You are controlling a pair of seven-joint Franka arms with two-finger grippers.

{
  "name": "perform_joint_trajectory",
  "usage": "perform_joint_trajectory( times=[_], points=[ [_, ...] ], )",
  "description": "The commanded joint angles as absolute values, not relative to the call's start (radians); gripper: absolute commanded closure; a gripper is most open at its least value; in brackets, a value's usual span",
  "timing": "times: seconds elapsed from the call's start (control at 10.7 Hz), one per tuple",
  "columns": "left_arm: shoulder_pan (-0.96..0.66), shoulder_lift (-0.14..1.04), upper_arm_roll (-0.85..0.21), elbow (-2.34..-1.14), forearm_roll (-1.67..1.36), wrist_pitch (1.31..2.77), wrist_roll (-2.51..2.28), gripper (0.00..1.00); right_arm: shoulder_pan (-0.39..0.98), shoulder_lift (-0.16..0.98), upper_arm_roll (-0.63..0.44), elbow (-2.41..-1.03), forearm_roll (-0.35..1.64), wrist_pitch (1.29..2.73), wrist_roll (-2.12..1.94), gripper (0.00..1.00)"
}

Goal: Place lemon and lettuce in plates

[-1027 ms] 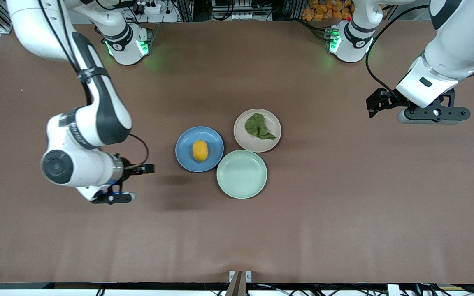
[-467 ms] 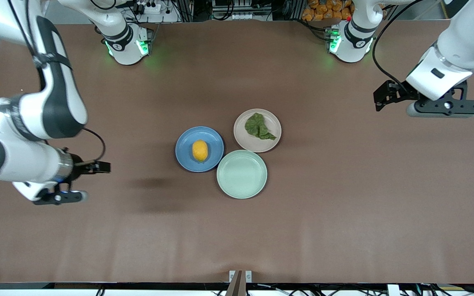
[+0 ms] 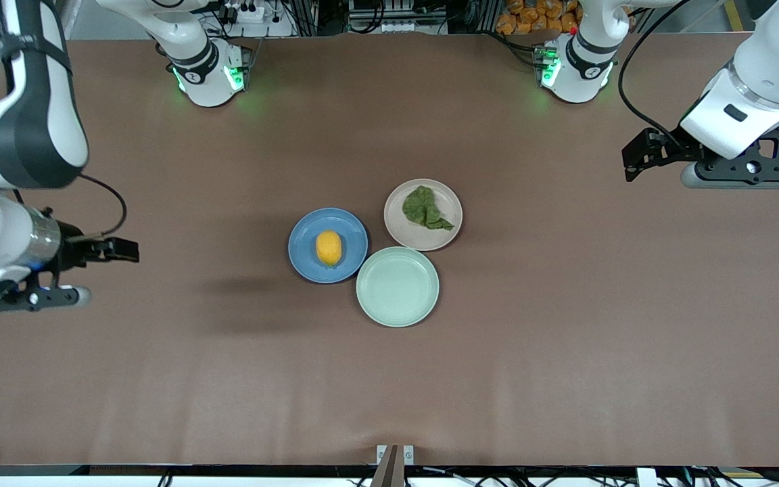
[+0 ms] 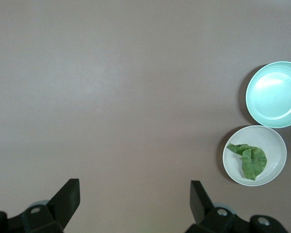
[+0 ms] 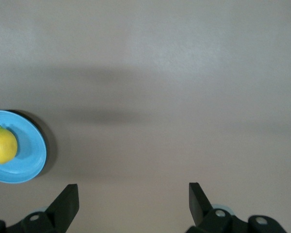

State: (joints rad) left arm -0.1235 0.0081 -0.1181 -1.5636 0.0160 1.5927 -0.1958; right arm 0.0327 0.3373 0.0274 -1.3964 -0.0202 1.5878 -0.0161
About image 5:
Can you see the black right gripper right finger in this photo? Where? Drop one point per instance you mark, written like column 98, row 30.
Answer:
column 208, row 219

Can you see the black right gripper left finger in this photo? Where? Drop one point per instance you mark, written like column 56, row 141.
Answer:
column 38, row 223

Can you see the yellow lemon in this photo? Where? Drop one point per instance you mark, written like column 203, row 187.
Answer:
column 2, row 145

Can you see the blue plate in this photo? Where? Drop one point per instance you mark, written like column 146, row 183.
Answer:
column 31, row 150

